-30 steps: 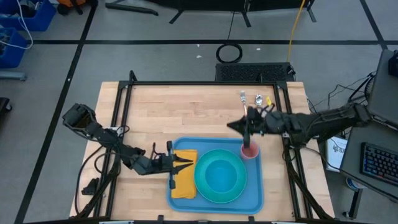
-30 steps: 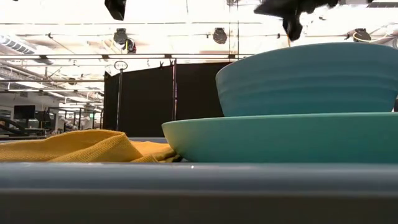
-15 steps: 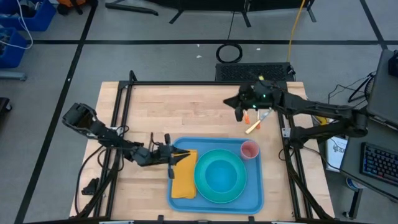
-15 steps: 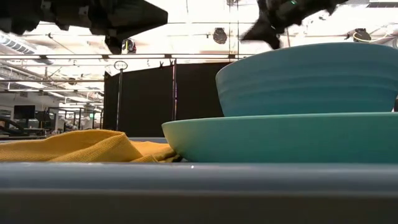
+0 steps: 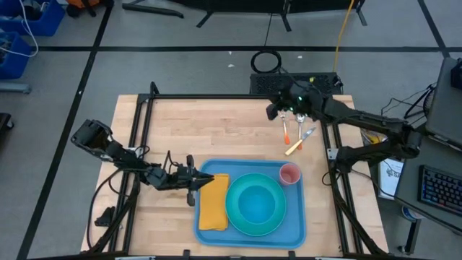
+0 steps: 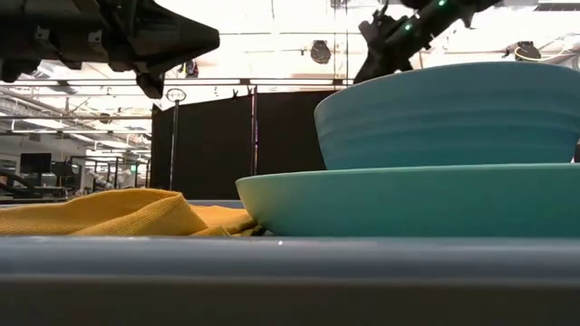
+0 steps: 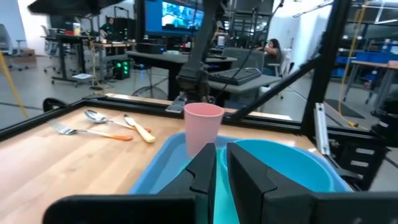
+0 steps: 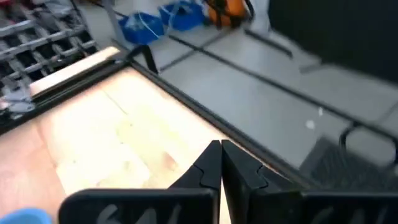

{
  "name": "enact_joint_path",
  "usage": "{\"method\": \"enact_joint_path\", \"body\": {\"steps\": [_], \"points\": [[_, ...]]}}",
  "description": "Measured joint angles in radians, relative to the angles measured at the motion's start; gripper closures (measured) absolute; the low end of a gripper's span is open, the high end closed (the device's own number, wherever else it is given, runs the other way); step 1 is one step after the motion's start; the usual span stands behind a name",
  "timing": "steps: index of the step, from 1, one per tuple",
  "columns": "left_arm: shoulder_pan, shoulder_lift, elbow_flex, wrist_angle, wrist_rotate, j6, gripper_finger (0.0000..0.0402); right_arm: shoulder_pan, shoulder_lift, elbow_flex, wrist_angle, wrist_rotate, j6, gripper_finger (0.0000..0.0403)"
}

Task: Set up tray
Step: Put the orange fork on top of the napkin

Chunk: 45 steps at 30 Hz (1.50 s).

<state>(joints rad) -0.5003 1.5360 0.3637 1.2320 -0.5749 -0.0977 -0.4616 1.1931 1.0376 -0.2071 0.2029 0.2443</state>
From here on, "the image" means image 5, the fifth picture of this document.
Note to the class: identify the blue plastic storage bin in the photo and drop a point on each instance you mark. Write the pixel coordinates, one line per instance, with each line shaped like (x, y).
(14, 65)
(50, 21)

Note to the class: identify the blue ribbed bowl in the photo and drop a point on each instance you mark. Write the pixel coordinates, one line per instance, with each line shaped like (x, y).
(257, 204)

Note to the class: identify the black partition panel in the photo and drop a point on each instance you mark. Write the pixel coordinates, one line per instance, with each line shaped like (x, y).
(252, 5)

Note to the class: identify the grey desk panel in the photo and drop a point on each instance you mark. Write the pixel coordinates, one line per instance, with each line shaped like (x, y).
(444, 104)

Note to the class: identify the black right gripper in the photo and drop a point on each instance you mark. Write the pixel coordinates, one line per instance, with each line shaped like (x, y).
(285, 103)

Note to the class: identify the blue tape roll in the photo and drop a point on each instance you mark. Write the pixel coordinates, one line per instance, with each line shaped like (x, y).
(409, 213)

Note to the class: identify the grey computer desk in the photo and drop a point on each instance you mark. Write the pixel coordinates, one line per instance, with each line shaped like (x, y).
(408, 173)

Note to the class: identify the blue plastic tray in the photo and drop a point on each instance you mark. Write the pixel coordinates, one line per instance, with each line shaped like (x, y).
(252, 242)

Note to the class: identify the teal bowl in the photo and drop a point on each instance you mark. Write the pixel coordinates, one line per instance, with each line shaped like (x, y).
(232, 216)

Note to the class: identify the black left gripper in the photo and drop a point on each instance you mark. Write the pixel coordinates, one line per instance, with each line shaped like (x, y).
(177, 178)

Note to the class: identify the white printed paper sheet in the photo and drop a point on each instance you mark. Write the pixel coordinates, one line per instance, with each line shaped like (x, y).
(391, 177)

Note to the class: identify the yellow cloth napkin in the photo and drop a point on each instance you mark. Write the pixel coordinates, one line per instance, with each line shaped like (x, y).
(213, 206)

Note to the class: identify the black aluminium table frame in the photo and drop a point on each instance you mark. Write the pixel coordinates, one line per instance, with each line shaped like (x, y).
(234, 96)

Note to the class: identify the black computer keyboard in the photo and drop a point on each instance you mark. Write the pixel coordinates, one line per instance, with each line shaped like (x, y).
(440, 189)

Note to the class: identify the orange and black bag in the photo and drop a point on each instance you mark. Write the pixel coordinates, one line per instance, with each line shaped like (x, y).
(86, 3)

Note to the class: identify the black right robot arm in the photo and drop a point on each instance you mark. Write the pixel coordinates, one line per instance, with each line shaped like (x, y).
(379, 124)

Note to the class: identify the pink plastic cup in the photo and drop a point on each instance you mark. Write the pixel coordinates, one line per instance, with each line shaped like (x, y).
(289, 175)

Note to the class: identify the black ventilated equipment case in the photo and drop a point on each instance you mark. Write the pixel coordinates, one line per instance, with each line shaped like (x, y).
(263, 83)

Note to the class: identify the black device box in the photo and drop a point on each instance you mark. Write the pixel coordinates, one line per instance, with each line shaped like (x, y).
(457, 74)

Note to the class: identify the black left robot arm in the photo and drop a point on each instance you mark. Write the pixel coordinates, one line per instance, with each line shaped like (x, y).
(108, 148)

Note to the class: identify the silver metal bracket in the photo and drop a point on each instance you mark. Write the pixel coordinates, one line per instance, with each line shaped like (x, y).
(331, 153)

